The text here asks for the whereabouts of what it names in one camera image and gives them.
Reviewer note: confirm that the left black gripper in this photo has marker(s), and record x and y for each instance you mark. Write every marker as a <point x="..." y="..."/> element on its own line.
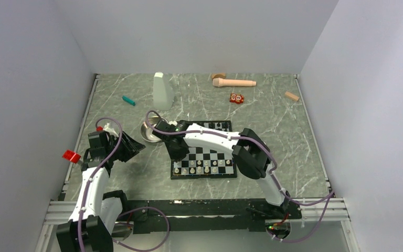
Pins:
<point x="131" y="147"/>

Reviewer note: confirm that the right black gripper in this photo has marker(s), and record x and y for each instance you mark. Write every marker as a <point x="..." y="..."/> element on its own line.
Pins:
<point x="177" y="156"/>

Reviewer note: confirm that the black and white chessboard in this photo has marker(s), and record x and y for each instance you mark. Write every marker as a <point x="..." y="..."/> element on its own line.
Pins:
<point x="201" y="162"/>

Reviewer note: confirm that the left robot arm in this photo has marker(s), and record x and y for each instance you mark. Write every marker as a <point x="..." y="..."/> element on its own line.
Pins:
<point x="90" y="226"/>

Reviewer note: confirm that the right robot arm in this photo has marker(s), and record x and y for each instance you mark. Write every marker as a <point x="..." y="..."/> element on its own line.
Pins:
<point x="249" y="153"/>

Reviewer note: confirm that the empty steel bowl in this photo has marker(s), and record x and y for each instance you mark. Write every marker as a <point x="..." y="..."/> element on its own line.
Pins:
<point x="147" y="132"/>

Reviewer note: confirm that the red lego brick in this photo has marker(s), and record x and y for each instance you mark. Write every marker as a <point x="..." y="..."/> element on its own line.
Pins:
<point x="71" y="156"/>

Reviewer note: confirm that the grey plastic bottle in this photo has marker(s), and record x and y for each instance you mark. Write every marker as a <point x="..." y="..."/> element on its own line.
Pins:
<point x="163" y="94"/>

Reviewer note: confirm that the teal plastic block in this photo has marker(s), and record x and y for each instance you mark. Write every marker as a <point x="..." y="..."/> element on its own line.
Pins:
<point x="128" y="100"/>

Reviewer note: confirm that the beige toy microphone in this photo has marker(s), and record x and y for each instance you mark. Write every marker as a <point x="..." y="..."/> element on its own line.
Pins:
<point x="220" y="82"/>

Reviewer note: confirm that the red owl toy block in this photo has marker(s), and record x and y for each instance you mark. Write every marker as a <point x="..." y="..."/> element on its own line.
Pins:
<point x="236" y="98"/>

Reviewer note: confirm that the round wooden disc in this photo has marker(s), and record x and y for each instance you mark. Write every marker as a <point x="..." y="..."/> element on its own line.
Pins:
<point x="218" y="75"/>

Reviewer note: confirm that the small wooden block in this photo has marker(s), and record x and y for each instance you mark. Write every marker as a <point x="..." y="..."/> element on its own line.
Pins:
<point x="292" y="96"/>

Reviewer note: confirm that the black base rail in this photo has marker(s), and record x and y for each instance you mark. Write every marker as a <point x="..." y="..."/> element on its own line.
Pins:
<point x="252" y="214"/>

